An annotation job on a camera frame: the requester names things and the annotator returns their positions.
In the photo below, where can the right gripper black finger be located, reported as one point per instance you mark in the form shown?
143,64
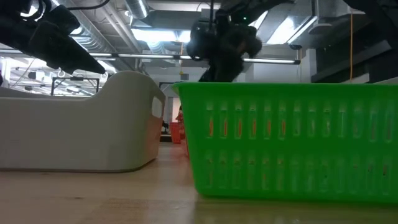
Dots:
228,71
209,77

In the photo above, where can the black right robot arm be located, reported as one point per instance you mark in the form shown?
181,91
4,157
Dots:
382,15

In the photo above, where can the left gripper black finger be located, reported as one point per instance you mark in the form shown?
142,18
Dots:
56,49

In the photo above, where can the pale grey plastic storage bin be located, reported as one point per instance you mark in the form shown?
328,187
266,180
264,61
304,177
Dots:
77,133

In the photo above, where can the green slotted plastic basket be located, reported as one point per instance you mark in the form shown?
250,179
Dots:
280,180

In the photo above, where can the long LED tube light bar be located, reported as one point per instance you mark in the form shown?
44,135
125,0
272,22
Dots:
140,56

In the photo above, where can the round silver ventilation duct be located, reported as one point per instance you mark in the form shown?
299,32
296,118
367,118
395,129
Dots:
138,7

